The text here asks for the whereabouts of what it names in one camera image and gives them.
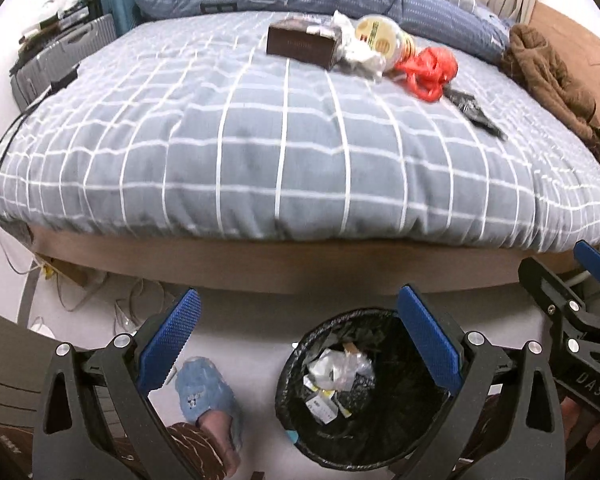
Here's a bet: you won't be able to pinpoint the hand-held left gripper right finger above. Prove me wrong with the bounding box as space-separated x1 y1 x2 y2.
395 284 566 480

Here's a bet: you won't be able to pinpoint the red plastic bag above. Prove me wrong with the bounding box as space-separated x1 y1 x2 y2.
392 46 459 103

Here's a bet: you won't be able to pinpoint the black sachet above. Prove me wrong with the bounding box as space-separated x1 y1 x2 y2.
445 87 509 141

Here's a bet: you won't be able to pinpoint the black charger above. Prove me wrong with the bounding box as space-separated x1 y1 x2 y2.
49 67 80 93

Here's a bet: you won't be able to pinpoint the foil wrapper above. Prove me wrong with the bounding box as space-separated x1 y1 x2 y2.
330 10 388 83

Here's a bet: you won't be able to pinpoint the yellow yogurt cup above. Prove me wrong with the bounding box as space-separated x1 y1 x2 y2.
354 14 418 71

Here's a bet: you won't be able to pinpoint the brown fleece jacket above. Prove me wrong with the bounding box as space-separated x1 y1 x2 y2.
500 24 600 163

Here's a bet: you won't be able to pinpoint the person's right hand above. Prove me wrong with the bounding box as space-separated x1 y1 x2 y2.
560 400 600 456

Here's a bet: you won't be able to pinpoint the teal suitcase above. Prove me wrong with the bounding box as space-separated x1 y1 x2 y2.
87 0 141 36

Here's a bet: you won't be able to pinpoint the blue slipper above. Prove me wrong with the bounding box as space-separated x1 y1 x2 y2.
174 355 243 453

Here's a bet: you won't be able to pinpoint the clear drawstring bag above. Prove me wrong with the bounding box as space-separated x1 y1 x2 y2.
305 345 376 392

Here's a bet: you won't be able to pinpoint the brown patterned pant leg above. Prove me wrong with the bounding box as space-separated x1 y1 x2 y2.
125 420 241 480

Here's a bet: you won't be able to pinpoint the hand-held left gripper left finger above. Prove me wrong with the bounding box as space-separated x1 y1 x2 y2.
32 287 203 480

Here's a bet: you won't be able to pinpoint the black snack box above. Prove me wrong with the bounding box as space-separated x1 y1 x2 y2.
266 16 343 72

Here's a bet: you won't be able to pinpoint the wooden headboard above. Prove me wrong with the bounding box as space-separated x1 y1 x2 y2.
527 2 600 186

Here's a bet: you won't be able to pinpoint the white cables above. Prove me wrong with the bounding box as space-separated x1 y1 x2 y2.
55 275 181 336

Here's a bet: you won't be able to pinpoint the grey suitcase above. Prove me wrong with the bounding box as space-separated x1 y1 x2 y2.
11 15 118 108

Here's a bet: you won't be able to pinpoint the wooden bed frame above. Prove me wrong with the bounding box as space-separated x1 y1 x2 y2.
27 225 581 296

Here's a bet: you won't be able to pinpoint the black trash bin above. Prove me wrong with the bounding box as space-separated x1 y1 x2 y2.
275 308 481 471

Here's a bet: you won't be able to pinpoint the black cable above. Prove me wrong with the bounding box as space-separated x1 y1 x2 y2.
0 87 56 231

